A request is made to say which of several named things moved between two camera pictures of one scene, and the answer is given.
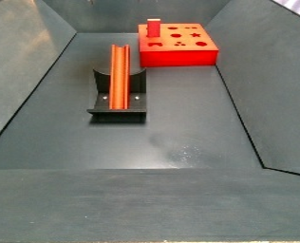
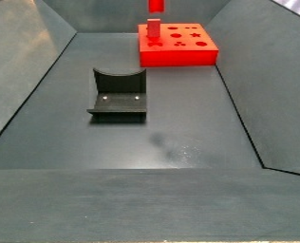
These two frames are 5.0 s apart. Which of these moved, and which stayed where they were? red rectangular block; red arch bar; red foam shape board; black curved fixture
Moved: red arch bar
Stayed: red rectangular block; red foam shape board; black curved fixture
